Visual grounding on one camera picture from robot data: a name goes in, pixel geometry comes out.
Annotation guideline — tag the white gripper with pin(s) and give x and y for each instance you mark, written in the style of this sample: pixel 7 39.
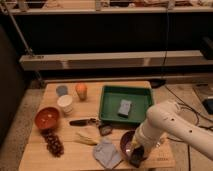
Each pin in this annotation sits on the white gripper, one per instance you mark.
pixel 142 141

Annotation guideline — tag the purple bowl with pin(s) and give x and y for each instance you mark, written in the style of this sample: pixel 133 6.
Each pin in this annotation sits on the purple bowl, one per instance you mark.
pixel 125 144

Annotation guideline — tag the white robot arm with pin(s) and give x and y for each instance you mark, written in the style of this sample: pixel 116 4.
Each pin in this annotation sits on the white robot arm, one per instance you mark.
pixel 163 117

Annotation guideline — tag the red bowl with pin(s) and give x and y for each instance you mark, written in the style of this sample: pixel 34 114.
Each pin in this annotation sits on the red bowl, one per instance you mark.
pixel 47 118

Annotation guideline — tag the grey sponge block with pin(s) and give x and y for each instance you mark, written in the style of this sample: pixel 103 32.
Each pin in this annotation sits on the grey sponge block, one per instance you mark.
pixel 125 107

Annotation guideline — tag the grey cloth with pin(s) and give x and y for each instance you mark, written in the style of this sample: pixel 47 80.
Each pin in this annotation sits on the grey cloth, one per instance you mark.
pixel 106 154

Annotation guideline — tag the small dark box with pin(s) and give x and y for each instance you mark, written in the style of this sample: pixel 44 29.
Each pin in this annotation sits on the small dark box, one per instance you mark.
pixel 105 129

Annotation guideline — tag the green plastic tray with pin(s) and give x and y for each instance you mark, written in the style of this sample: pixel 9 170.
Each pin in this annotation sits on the green plastic tray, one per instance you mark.
pixel 111 97

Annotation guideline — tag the yellow banana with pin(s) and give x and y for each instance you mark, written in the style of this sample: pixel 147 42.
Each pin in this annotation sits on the yellow banana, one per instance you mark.
pixel 85 139

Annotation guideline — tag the wooden cutting board table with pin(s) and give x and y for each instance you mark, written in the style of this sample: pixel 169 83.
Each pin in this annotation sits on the wooden cutting board table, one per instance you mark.
pixel 78 157

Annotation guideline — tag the orange pear fruit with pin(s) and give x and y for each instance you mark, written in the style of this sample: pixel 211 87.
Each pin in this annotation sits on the orange pear fruit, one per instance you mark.
pixel 81 90

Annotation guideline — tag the white cup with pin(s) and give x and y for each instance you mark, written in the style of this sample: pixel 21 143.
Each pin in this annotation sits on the white cup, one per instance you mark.
pixel 65 103

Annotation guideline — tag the dark grape bunch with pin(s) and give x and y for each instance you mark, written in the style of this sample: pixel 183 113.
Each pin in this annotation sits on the dark grape bunch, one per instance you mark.
pixel 54 145

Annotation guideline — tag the white shelf beam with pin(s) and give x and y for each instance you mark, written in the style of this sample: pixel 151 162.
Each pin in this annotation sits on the white shelf beam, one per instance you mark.
pixel 113 60

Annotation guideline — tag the black handled knife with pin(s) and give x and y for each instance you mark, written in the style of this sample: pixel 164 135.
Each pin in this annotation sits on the black handled knife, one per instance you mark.
pixel 84 122

